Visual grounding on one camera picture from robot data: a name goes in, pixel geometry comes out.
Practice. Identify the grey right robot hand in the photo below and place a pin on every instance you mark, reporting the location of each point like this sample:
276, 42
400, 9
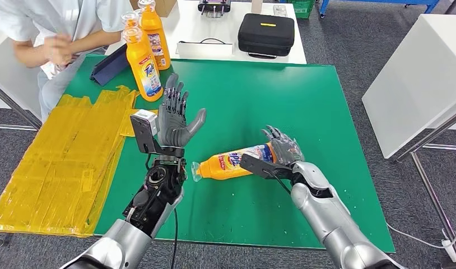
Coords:
287, 150

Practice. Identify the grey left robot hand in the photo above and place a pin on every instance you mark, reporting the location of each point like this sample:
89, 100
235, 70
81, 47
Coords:
172, 130

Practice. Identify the orange detergent bottle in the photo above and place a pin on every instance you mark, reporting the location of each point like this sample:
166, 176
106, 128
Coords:
142, 67
130, 22
220, 165
157, 41

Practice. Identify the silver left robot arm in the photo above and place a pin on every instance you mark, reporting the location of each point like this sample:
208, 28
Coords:
153, 200

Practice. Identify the person's left forearm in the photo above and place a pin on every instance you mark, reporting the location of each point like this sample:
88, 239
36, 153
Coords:
98, 39

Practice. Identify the person's right forearm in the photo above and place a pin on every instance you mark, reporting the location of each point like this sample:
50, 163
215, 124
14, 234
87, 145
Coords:
27, 55

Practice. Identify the green table mat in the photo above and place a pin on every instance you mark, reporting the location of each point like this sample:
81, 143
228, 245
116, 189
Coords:
250, 93

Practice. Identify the blue tablet case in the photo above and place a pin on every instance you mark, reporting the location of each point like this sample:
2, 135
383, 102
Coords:
109, 68

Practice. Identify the black carrying case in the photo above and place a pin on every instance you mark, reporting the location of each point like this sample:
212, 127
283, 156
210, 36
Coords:
265, 37

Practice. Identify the person's left hand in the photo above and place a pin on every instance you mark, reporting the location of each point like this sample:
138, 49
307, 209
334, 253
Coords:
75, 56

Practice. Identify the person's hand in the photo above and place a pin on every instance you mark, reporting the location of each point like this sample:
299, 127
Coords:
53, 50
75, 56

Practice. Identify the brown cardboard box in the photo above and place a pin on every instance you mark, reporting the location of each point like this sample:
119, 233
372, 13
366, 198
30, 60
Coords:
165, 7

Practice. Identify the black controller device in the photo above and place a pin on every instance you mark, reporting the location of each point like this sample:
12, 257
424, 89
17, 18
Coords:
214, 6

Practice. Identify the yellow taped cardboard sheet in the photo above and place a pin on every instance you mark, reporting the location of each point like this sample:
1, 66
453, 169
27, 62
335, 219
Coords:
46, 178

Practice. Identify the green plastic crate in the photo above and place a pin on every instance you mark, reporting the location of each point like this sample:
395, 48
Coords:
301, 10

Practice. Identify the person's right hand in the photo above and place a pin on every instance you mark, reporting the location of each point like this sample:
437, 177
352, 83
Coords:
53, 50

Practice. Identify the white side table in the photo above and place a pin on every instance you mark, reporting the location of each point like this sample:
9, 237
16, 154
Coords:
417, 81

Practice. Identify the beige wooden block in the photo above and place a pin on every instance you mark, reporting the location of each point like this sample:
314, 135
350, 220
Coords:
257, 6

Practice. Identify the blue metal rack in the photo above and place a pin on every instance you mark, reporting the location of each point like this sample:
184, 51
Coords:
365, 2

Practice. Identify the person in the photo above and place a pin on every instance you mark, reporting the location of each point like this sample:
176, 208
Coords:
46, 15

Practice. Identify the white seat with metal legs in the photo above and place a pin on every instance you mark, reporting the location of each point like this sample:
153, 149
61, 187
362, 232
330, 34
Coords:
9, 74

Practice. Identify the white power strip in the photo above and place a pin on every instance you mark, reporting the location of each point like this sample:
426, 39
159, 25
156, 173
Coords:
450, 252

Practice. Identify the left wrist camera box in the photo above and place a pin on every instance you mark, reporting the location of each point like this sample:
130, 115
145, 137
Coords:
142, 130

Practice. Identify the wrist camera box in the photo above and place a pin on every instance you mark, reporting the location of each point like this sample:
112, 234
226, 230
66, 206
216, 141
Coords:
261, 167
142, 130

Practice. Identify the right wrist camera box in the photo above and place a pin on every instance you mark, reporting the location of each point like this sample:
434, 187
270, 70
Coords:
261, 167

